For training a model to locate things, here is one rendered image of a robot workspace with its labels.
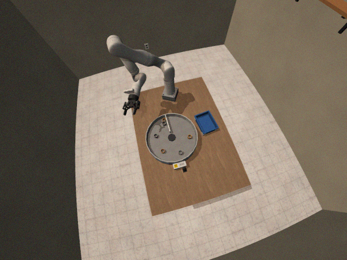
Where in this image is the blue open tray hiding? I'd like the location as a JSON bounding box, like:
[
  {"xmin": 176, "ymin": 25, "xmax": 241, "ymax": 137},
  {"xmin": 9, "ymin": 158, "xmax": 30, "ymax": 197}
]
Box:
[{"xmin": 194, "ymin": 110, "xmax": 219, "ymax": 135}]

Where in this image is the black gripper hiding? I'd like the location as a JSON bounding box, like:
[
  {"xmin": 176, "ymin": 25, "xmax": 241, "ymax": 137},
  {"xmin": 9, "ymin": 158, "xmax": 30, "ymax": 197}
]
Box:
[{"xmin": 123, "ymin": 94, "xmax": 140, "ymax": 115}]

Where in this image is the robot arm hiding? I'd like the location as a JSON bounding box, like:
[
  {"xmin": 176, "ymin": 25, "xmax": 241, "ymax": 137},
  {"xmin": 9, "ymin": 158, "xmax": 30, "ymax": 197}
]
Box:
[{"xmin": 107, "ymin": 35, "xmax": 175, "ymax": 97}]

